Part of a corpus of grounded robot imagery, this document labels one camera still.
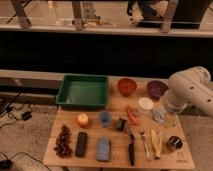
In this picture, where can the white lidded container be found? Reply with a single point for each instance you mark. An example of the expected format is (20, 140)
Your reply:
(145, 105)

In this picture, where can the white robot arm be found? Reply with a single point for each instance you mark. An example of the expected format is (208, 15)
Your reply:
(189, 86)

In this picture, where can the yellow banana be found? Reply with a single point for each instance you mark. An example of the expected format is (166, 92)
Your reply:
(157, 142)

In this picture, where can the blue white cloth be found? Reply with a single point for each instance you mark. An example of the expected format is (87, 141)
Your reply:
(158, 115)

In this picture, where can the green plastic tray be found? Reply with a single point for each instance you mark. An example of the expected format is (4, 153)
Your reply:
(83, 92)

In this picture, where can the small dark cup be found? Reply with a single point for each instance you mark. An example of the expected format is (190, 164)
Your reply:
(121, 124)

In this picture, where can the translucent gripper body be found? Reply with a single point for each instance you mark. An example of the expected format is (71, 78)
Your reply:
(170, 120)

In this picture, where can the orange carrot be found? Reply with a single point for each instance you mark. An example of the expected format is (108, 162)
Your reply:
(134, 120)

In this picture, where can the blue cup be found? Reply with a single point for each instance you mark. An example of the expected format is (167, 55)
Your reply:
(105, 118)

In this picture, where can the purple bowl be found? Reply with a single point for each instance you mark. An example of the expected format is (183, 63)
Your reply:
(156, 89)

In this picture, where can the bunch of dark grapes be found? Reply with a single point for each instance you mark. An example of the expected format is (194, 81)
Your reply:
(62, 147)

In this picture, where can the yellow red apple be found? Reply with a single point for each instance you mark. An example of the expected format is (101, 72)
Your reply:
(83, 120)

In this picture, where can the blue sponge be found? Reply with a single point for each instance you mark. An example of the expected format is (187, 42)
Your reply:
(103, 149)

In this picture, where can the orange bowl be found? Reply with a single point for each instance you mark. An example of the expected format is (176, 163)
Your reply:
(126, 86)

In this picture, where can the person in background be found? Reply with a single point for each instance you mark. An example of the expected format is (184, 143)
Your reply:
(148, 11)

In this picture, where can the black power adapter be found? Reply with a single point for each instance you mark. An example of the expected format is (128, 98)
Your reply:
(26, 115)

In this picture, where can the black handled knife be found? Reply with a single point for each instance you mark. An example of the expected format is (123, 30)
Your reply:
(131, 146)

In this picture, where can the black remote control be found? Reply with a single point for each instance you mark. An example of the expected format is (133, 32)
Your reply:
(81, 144)

